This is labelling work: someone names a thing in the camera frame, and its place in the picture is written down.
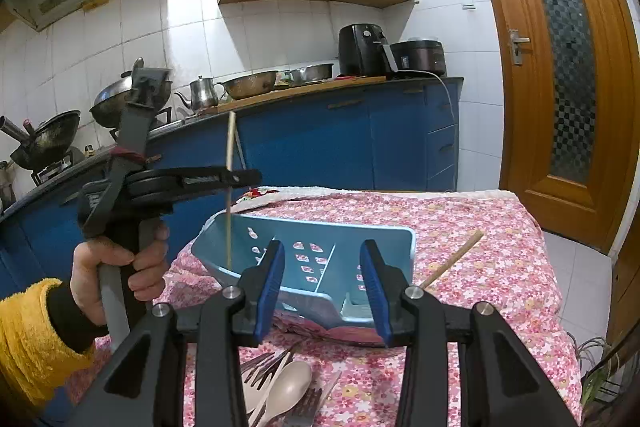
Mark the pink floral tablecloth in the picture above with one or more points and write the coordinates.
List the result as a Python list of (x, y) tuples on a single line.
[(475, 332)]

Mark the wooden door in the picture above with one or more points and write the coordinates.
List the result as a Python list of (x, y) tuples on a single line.
[(505, 57)]

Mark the wooden chopstick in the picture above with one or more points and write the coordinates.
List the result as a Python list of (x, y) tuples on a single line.
[(462, 249), (327, 389), (231, 142)]

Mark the metal colander basin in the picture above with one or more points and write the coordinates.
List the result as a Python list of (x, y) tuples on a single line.
[(250, 87)]

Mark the metal kettle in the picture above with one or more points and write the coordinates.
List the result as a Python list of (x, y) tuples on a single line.
[(205, 94)]

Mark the metal bowl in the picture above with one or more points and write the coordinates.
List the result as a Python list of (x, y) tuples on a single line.
[(310, 74)]

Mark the black frying pan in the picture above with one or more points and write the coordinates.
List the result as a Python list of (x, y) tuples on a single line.
[(50, 137)]

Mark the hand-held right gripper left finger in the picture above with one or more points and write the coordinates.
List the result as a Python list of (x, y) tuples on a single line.
[(267, 287)]

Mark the black air fryer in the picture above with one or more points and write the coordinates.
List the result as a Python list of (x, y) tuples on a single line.
[(357, 49)]

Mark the thin grey rod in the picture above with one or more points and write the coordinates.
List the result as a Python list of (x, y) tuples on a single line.
[(240, 149)]

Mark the blue base cabinets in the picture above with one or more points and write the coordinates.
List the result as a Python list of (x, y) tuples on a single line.
[(325, 142)]

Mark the person's left hand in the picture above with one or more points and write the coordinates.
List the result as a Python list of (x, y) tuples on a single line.
[(87, 277)]

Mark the green potted plant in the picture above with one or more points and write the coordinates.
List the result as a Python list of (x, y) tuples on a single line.
[(592, 387)]

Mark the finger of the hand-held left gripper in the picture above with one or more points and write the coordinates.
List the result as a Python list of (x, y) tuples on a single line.
[(200, 178)]

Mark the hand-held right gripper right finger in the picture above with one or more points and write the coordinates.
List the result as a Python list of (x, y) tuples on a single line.
[(372, 292)]

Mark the white light switch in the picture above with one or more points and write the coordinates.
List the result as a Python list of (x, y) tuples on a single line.
[(468, 1)]

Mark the light blue utensil basket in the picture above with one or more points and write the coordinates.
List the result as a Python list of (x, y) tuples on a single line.
[(345, 229)]

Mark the beige plastic spoon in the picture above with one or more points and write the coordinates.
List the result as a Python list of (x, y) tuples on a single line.
[(292, 384)]

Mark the wok with metal lid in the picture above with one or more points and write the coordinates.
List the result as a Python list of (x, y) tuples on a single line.
[(107, 104)]

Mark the gas stove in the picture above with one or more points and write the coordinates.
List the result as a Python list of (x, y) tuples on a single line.
[(50, 173)]

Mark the metal pot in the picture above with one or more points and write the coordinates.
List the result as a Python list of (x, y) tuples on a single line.
[(5, 187)]

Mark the black rice cooker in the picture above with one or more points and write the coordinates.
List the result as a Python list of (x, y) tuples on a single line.
[(422, 57)]

